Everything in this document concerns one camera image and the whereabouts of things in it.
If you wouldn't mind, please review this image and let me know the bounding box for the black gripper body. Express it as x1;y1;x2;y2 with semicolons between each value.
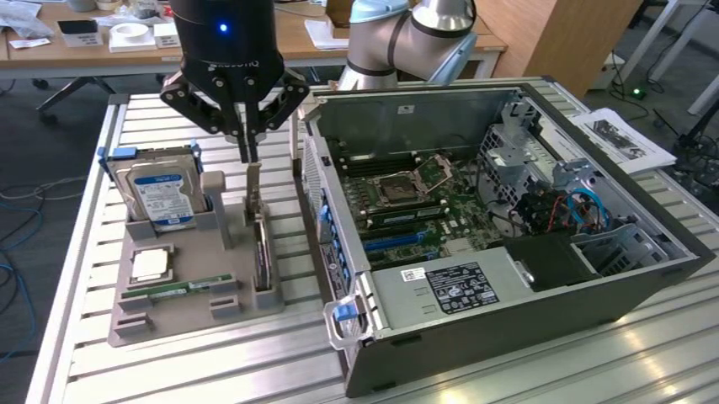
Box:
167;0;287;107

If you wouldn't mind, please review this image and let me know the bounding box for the black Nvidia graphics card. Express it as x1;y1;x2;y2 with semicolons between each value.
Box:
242;162;282;294

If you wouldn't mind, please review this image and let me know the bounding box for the white cube box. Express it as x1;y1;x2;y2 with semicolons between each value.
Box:
153;23;182;50

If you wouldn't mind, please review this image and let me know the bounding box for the flat white box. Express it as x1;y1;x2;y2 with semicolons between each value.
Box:
107;33;161;54

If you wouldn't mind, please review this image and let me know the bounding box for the white papers pile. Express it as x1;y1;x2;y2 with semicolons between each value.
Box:
303;19;353;52

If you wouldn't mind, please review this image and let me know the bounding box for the white tape roll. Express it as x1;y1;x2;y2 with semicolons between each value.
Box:
111;23;151;43

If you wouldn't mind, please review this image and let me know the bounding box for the hard disk in blue caddy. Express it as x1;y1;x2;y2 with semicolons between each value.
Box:
97;142;205;233

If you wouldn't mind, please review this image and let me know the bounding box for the brown cardboard box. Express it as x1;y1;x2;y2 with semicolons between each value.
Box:
325;0;357;27

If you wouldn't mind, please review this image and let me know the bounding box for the white box with black lid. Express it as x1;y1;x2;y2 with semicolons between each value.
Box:
57;19;106;48

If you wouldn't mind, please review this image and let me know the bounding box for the wooden desk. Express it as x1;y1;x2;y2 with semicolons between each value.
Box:
0;0;510;81

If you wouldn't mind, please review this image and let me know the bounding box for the CPU socket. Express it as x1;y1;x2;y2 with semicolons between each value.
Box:
374;173;422;204

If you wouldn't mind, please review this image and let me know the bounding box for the metal socket cover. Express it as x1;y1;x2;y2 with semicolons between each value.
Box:
414;151;458;191

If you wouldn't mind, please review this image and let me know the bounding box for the white label card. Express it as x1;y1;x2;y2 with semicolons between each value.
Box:
9;37;54;50

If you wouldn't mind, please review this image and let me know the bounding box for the clear plastic bag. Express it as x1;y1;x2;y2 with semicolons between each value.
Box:
0;0;57;39

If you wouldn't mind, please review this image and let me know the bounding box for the blue expansion slot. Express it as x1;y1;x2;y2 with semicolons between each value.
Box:
362;233;425;254

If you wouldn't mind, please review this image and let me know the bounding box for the silver CPU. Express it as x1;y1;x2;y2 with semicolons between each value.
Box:
130;250;174;284

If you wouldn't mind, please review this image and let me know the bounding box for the green motherboard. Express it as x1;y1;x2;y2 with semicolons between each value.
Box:
335;145;510;271

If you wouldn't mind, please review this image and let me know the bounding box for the green RAM stick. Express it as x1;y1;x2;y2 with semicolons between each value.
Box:
122;273;235;299

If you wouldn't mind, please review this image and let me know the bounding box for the silver chipset heatsink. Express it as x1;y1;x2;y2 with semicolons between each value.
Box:
443;239;481;258

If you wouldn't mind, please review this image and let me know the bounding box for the perforated metal drive cage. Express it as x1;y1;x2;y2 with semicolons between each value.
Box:
478;121;566;203

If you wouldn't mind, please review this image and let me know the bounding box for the grey power supply unit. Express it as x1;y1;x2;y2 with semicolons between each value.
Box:
367;247;535;332

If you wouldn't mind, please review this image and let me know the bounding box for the grey parts rack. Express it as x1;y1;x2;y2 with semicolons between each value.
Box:
106;170;289;349

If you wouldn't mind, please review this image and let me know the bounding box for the wooden cabinet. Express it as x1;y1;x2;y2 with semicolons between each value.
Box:
474;0;645;98

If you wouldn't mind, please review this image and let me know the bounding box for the white floor box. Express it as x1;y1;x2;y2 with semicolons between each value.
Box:
597;62;621;92

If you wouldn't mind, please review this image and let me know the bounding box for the printed paper stack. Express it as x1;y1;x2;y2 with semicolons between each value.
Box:
567;107;681;176

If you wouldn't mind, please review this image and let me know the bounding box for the open grey PC case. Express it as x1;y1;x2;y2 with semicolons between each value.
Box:
289;82;719;399

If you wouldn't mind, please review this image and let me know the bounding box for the grey metal disk bay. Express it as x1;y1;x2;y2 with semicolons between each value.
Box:
570;222;673;279

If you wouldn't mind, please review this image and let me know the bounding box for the white floor cable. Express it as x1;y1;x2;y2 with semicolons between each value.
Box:
0;175;87;202

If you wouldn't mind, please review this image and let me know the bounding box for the black wire bundle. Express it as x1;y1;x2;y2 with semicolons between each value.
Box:
510;192;558;237

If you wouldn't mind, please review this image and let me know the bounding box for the red wire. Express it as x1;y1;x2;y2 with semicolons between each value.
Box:
547;194;591;226

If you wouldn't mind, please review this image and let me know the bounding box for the blue floor cable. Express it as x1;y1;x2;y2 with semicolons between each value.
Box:
0;201;46;364

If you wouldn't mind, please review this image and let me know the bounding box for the blue wire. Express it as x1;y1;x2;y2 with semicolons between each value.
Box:
563;187;613;236

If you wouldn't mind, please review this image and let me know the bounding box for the white desk frame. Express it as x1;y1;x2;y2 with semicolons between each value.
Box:
617;0;719;117

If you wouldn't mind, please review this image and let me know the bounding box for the black stand with cables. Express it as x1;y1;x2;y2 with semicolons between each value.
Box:
671;71;719;189

